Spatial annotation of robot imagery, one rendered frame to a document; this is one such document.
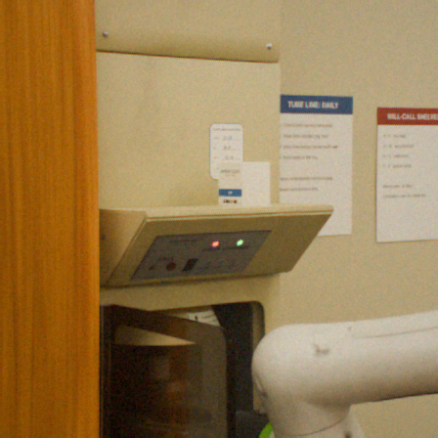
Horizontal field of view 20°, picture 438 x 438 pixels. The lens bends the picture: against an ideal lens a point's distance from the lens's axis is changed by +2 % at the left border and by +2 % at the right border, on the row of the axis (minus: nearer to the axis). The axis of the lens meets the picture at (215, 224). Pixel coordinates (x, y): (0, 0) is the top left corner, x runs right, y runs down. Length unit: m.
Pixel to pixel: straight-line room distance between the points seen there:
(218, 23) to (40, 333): 0.49
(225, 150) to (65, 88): 0.31
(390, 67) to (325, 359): 1.22
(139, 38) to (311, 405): 0.53
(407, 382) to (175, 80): 0.53
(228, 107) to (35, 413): 0.49
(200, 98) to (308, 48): 0.74
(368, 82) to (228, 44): 0.83
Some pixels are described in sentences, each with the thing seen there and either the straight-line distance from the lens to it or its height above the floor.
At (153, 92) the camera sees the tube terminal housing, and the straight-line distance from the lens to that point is 1.64.
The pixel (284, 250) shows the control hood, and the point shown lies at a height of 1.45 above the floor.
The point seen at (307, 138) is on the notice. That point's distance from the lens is 2.39.
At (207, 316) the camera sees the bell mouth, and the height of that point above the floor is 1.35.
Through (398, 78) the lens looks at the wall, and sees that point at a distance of 2.57.
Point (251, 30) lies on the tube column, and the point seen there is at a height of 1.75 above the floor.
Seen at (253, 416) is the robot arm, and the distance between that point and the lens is 1.61.
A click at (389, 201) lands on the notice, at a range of 2.55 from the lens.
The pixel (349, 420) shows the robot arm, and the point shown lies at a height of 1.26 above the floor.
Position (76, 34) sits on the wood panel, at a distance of 1.47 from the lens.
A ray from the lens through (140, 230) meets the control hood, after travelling 1.50.
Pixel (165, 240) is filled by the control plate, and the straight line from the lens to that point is 1.54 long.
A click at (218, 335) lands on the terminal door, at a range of 1.33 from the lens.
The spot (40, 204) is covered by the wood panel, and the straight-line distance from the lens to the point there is 1.54.
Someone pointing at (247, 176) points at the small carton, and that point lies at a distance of 1.63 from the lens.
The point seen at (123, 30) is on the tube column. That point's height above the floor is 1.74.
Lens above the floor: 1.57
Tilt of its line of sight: 3 degrees down
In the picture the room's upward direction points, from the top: straight up
